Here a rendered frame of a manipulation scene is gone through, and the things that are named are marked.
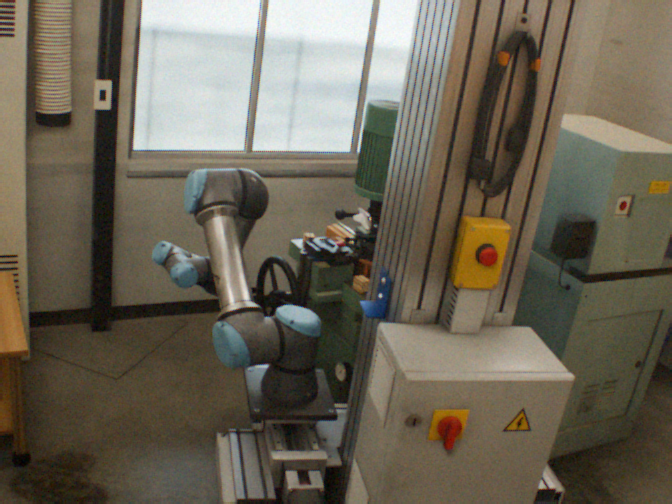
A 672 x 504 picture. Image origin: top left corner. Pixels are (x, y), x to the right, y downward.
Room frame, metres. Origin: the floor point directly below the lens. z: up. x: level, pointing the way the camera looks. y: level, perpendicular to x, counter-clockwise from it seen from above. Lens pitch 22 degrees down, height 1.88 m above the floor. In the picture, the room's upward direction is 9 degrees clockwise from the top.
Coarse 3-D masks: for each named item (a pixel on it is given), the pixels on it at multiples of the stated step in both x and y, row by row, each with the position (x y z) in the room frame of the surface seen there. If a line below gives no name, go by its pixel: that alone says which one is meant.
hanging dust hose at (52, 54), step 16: (48, 0) 2.94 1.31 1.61; (64, 0) 2.98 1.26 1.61; (48, 16) 2.94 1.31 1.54; (64, 16) 2.98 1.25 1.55; (48, 32) 2.94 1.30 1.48; (64, 32) 2.98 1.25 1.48; (48, 48) 2.93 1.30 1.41; (64, 48) 2.97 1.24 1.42; (48, 64) 2.94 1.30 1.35; (64, 64) 2.97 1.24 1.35; (48, 80) 2.94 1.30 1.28; (64, 80) 2.98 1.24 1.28; (48, 96) 2.94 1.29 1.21; (64, 96) 2.97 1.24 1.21; (48, 112) 2.94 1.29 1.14; (64, 112) 2.98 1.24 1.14
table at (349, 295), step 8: (296, 240) 2.52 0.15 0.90; (296, 248) 2.47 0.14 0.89; (304, 248) 2.45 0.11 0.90; (296, 256) 2.47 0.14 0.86; (352, 280) 2.24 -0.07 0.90; (344, 288) 2.20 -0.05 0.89; (352, 288) 2.17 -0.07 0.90; (312, 296) 2.17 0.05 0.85; (320, 296) 2.14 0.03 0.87; (328, 296) 2.16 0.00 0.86; (336, 296) 2.18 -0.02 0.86; (344, 296) 2.19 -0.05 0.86; (352, 296) 2.15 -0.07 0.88; (360, 296) 2.12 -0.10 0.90; (352, 304) 2.15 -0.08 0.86; (360, 312) 2.11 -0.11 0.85
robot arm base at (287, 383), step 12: (276, 372) 1.60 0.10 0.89; (288, 372) 1.59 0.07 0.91; (300, 372) 1.60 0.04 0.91; (312, 372) 1.63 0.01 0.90; (264, 384) 1.61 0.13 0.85; (276, 384) 1.60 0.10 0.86; (288, 384) 1.59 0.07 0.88; (300, 384) 1.59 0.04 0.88; (312, 384) 1.62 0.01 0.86; (276, 396) 1.58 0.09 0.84; (288, 396) 1.58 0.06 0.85; (300, 396) 1.58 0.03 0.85; (312, 396) 1.61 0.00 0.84
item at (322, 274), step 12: (300, 252) 2.27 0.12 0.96; (312, 264) 2.20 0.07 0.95; (324, 264) 2.19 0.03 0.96; (312, 276) 2.19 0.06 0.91; (324, 276) 2.17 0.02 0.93; (336, 276) 2.20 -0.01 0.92; (348, 276) 2.22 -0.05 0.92; (312, 288) 2.18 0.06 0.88; (324, 288) 2.17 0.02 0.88; (336, 288) 2.20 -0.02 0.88
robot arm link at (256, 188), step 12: (240, 168) 1.90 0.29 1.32; (252, 180) 1.86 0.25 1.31; (252, 192) 1.85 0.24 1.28; (264, 192) 1.89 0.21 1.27; (252, 204) 1.85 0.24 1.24; (264, 204) 1.90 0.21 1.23; (240, 216) 1.91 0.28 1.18; (252, 216) 1.90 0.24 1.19; (240, 228) 1.94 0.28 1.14; (252, 228) 1.97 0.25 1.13; (240, 240) 1.97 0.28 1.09
